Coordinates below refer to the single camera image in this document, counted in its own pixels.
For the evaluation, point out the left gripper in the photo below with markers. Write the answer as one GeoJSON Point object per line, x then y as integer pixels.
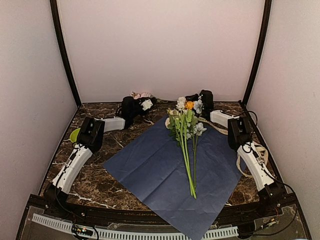
{"type": "Point", "coordinates": [141, 99]}

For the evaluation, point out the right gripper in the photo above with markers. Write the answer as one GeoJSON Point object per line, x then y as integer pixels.
{"type": "Point", "coordinates": [193, 98]}

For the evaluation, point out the pink fake flower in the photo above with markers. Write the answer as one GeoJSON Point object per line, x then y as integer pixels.
{"type": "Point", "coordinates": [146, 94]}

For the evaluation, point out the orange fake flower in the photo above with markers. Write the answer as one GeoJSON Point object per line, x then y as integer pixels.
{"type": "Point", "coordinates": [188, 140]}

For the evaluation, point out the blue wrapping paper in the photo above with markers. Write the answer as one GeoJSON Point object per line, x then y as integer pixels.
{"type": "Point", "coordinates": [152, 168]}

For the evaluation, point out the light blue fake flower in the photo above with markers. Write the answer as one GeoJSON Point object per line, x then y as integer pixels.
{"type": "Point", "coordinates": [195, 129]}

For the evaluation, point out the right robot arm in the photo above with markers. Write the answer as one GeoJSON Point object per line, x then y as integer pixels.
{"type": "Point", "coordinates": [239, 137]}

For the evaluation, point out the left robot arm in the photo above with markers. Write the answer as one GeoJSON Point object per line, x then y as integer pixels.
{"type": "Point", "coordinates": [89, 140]}

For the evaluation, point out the beige ribbon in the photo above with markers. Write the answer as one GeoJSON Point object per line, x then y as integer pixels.
{"type": "Point", "coordinates": [255, 157]}

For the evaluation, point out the green bowl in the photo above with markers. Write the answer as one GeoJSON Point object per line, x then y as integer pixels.
{"type": "Point", "coordinates": [74, 135]}

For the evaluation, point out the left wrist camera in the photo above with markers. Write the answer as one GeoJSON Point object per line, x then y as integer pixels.
{"type": "Point", "coordinates": [146, 104]}

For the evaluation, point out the right black frame post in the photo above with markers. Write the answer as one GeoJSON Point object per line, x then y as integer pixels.
{"type": "Point", "coordinates": [258, 52]}

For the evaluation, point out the black frame post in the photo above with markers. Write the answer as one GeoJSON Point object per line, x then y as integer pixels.
{"type": "Point", "coordinates": [258, 52]}
{"type": "Point", "coordinates": [63, 51]}

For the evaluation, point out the left black frame post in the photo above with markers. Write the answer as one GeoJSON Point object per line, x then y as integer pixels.
{"type": "Point", "coordinates": [63, 51]}

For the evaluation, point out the white cable duct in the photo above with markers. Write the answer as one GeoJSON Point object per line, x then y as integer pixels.
{"type": "Point", "coordinates": [118, 232]}

